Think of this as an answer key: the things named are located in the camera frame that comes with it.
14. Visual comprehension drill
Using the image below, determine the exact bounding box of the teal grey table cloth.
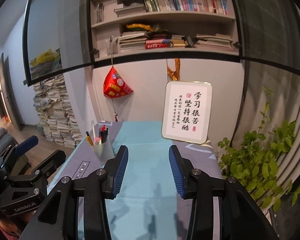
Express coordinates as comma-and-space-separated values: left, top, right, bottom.
48, 121, 222, 239

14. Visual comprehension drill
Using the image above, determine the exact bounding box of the framed calligraphy sign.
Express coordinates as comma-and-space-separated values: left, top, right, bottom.
161, 81, 212, 144

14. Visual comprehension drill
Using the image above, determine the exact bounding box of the slim white pen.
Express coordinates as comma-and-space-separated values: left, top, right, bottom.
91, 120, 96, 142

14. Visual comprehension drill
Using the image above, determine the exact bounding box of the stack of books and papers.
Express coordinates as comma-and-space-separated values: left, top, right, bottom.
28, 48, 83, 149

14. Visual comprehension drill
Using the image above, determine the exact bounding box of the teal pink eraser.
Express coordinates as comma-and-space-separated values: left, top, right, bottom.
94, 137, 102, 145

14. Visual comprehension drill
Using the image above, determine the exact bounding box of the gold medal striped ribbon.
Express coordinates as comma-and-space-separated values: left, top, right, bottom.
166, 58, 181, 81

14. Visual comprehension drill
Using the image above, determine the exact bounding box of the red hanging zongzi ornament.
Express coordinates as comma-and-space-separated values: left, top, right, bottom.
103, 65, 134, 123

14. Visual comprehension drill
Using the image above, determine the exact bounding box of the red retractable pen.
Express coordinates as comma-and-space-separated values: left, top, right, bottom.
99, 125, 106, 141

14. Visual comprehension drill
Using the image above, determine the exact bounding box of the bookshelf with books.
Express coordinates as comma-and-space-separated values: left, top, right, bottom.
87, 0, 239, 64

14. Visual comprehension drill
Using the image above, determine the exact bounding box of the green potted plant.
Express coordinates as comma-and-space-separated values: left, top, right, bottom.
218, 101, 300, 212

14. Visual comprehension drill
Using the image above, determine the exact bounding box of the frosted translucent pen cup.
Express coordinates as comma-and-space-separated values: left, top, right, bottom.
93, 139, 115, 165

